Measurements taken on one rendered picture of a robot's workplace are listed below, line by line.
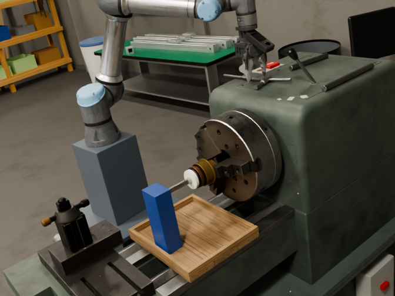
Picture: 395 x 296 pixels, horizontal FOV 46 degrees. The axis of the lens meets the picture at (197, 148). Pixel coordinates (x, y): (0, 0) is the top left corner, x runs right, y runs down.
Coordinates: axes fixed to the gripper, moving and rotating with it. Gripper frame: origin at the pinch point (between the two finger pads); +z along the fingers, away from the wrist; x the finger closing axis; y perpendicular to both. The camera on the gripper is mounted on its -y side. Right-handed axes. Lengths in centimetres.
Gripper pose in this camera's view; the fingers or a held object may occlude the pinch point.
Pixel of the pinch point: (257, 76)
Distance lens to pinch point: 184.3
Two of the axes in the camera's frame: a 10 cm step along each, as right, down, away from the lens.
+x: -7.7, 3.8, -5.1
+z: 1.7, 9.0, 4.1
